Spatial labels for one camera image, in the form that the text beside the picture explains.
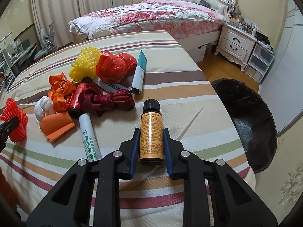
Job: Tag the red foam fruit net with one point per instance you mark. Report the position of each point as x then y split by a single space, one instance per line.
11 110

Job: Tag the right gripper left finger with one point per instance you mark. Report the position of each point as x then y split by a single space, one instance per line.
89 185

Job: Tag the yellow foam fruit net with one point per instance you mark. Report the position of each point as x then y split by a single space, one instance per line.
85 64

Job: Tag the black lined trash bin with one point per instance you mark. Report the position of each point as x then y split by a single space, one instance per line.
252 119

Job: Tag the striped bed cover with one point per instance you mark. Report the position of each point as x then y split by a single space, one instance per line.
190 107

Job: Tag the plastic drawer unit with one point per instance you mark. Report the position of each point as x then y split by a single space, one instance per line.
259 61

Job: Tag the grey study desk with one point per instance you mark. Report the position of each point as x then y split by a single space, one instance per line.
14 54

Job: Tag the amber bottle black cap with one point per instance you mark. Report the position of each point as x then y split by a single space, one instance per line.
151 151

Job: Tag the pink floral quilt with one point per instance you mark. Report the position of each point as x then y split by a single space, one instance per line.
180 19

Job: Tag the white nightstand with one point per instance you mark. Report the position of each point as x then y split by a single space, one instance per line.
235 45

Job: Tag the white cardboard box under bed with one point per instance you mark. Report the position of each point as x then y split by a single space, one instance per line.
197 54

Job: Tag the grey desk chair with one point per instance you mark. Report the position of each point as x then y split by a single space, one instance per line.
47 42

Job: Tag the white tube green print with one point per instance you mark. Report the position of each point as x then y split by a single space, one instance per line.
89 141

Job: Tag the dark red ribbon bundle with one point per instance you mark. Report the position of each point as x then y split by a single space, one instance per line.
92 100

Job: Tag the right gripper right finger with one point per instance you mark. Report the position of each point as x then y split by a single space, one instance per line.
214 194

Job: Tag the white crumpled tissue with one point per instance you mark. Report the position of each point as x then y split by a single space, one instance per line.
44 107

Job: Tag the white wardrobe sliding door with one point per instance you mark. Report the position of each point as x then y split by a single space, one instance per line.
282 87

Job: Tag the teal and white box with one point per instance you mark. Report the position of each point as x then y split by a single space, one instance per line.
138 78

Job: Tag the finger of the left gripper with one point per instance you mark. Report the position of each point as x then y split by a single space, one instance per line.
7 128

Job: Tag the beige curtain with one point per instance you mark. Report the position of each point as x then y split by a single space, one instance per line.
61 12

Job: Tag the orange plastic bag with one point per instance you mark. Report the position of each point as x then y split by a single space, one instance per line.
61 91

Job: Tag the white barcode label wrapper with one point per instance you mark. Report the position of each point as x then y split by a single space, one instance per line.
112 88

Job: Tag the red plastic bag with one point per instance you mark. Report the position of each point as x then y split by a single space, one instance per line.
112 68

